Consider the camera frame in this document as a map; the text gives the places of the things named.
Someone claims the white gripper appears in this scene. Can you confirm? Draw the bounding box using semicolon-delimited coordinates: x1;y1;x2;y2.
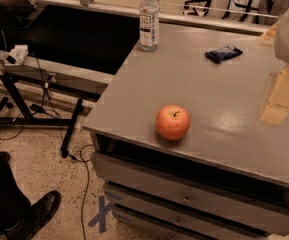
257;8;289;125

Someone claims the dark blue rxbar wrapper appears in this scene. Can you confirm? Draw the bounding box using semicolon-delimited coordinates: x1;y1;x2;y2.
205;44;243;64

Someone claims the clear plastic water bottle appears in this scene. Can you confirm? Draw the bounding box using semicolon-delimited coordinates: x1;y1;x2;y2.
139;0;159;51

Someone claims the black office chair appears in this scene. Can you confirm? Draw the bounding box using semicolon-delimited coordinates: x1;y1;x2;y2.
183;0;258;22

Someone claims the red apple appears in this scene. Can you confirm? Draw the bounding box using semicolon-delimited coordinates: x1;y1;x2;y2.
155;105;190;141

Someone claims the grey drawer cabinet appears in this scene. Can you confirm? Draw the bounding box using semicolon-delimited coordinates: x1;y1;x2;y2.
84;24;289;240

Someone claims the blue tape floor mark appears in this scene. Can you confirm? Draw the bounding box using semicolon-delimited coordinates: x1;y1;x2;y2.
88;196;113;233

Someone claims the white device on desk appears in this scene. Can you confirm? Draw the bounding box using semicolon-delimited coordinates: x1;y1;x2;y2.
5;45;28;66

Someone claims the black leather shoe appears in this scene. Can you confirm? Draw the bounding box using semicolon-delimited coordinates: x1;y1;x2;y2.
1;190;61;240

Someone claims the black trouser leg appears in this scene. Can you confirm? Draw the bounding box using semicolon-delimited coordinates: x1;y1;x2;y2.
0;154;31;229

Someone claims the black floor cable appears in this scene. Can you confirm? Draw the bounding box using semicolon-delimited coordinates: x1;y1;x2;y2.
68;143;95;240

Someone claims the black metal desk frame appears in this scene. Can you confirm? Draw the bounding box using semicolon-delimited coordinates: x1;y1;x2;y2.
0;62;83;158

